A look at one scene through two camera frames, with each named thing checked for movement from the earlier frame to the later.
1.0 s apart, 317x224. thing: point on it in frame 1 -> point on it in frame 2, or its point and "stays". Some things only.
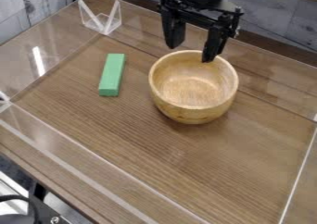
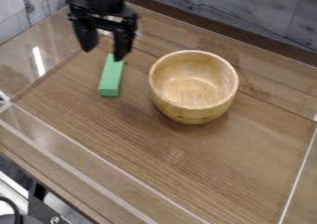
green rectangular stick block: x=111 y=75 stays
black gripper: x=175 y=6 -> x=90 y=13
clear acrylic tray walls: x=141 y=135 stays
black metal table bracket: x=41 y=212 stays
